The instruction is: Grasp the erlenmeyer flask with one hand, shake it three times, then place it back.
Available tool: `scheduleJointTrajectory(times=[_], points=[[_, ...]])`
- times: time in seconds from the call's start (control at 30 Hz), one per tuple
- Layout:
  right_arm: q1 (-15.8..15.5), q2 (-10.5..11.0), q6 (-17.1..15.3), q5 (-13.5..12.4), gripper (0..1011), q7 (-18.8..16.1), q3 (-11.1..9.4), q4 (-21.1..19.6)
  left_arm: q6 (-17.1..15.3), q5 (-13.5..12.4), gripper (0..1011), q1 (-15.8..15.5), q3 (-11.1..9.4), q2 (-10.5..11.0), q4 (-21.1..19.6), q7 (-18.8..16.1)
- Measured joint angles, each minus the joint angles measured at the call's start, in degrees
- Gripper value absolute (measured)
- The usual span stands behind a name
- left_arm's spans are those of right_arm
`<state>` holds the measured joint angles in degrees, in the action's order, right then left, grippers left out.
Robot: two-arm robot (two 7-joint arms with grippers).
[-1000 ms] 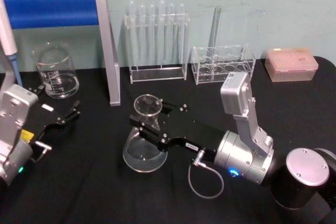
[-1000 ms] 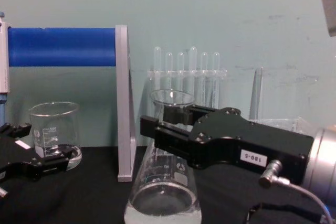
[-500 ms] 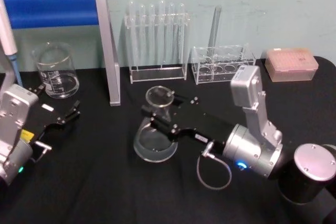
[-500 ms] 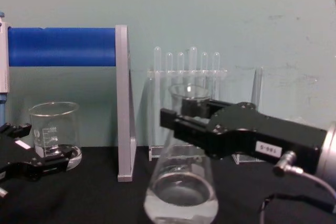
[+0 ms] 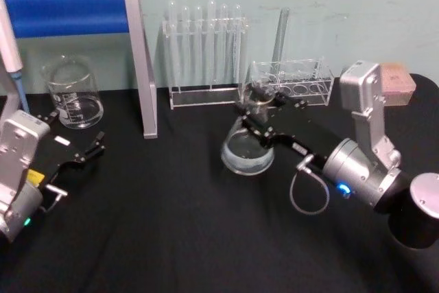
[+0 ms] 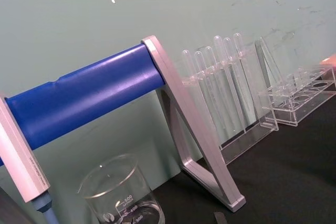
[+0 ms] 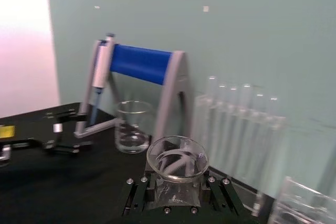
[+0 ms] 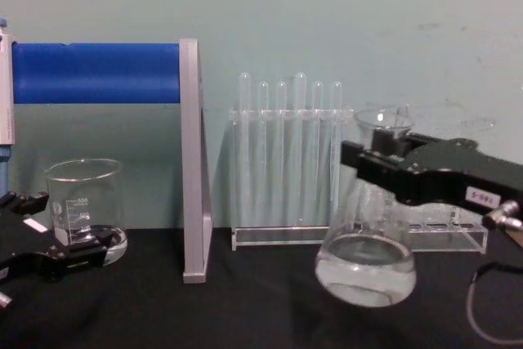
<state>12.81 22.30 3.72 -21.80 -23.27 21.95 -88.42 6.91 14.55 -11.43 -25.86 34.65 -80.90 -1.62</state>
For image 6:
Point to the silver stand with blue bar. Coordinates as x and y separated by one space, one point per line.
92 98

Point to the clear acrylic pipette stand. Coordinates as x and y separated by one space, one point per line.
265 123

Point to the clear glass beaker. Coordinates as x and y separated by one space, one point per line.
123 203

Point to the dark grey flat strip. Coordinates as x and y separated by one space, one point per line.
220 218

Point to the clear acrylic test tube rack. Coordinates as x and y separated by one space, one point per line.
302 103

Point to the black table cloth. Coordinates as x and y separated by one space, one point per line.
275 182

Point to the grey pipette with blue end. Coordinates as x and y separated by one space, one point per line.
21 155

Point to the pink object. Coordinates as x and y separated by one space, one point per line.
329 60

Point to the pale wall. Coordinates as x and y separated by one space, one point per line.
78 11

